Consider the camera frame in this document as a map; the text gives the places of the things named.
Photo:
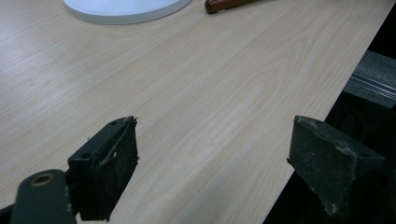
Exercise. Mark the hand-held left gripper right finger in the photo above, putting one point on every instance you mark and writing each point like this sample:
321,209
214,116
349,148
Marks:
327,161

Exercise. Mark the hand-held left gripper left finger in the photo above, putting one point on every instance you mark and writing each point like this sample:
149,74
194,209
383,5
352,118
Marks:
102,174

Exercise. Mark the white round board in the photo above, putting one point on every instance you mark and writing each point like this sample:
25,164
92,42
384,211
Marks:
124,9

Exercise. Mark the grey metal rail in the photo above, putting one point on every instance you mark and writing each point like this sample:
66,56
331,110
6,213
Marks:
372,79

